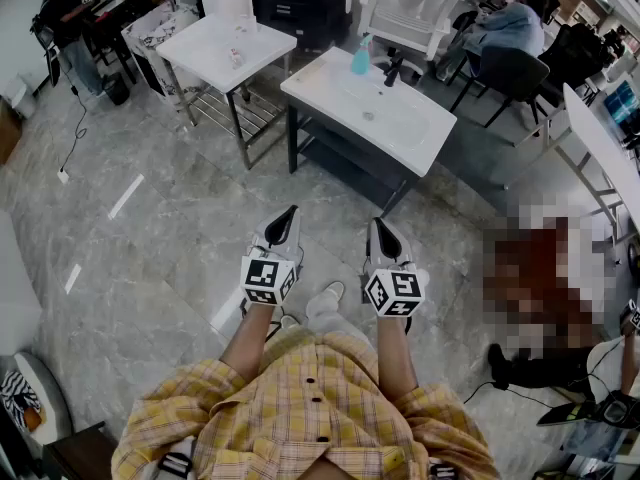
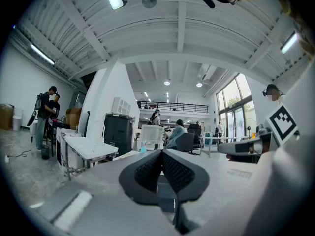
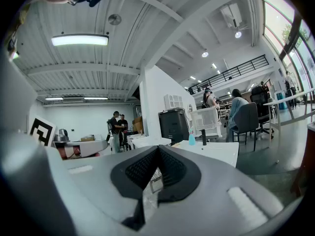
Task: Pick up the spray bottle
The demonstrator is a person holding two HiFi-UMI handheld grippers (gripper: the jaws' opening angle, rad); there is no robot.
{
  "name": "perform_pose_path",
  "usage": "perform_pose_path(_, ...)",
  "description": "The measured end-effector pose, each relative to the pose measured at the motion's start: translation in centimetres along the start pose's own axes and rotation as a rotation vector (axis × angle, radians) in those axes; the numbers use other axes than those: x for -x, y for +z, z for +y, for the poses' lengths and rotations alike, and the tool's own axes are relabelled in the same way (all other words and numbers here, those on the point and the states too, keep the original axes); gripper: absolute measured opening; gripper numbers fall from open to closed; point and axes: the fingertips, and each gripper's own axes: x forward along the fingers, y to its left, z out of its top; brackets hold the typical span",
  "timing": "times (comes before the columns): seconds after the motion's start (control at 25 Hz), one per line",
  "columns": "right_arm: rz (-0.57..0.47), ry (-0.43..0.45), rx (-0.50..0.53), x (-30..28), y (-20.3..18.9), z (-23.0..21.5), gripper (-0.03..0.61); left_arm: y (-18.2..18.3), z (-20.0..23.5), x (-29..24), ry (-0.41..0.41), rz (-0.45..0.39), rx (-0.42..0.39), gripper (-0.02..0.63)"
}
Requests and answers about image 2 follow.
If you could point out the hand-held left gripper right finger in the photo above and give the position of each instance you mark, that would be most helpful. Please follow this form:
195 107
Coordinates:
189 181

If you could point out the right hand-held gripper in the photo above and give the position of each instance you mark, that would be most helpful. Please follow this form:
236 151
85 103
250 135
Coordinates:
281 123

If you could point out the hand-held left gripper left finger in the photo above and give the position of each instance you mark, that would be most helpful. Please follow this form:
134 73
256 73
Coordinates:
137 181

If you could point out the teal plastic bottle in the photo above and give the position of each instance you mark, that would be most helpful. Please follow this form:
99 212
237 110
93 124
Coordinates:
143 148

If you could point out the standing fan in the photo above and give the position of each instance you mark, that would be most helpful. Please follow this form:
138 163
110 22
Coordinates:
249 128

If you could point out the grey shell chair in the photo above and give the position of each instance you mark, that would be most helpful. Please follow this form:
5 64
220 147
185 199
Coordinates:
185 141

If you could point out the white mesh office chair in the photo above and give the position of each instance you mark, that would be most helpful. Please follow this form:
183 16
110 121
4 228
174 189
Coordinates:
152 134

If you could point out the black office chair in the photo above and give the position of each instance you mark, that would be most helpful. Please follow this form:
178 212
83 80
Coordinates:
194 131

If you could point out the large black printer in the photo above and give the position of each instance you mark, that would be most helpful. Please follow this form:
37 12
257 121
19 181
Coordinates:
118 134

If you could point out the white desk with white legs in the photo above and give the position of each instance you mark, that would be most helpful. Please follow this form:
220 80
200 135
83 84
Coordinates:
221 138

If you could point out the white table with metal legs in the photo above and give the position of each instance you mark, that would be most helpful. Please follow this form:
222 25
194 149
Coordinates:
91 147

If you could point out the white arched tube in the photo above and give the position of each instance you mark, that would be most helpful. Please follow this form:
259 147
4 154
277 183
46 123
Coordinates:
98 123

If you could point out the black balcony railing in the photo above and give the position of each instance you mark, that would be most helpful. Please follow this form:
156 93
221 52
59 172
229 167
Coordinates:
172 106

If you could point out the white cabinet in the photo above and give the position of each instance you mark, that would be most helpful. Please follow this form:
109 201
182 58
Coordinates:
61 146

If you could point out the white ceiling air conditioner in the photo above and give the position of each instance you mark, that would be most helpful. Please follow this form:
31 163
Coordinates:
208 74

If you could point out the stacked cardboard boxes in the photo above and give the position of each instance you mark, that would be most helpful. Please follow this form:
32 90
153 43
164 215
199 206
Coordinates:
73 118

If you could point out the round ceiling lamp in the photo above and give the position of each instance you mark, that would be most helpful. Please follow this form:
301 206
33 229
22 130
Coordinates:
167 82
199 84

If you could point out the black waste bin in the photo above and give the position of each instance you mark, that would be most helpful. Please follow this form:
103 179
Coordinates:
45 152

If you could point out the white bin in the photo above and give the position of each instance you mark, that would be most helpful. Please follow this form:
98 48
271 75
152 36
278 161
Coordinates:
17 123

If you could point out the large cardboard box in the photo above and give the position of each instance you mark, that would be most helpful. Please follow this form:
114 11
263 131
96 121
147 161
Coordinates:
6 117

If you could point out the round grey ceiling fixture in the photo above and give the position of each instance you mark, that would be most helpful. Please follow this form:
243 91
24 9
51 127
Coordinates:
149 1

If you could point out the large glass window wall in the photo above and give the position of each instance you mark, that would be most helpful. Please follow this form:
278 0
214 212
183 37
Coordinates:
233 99

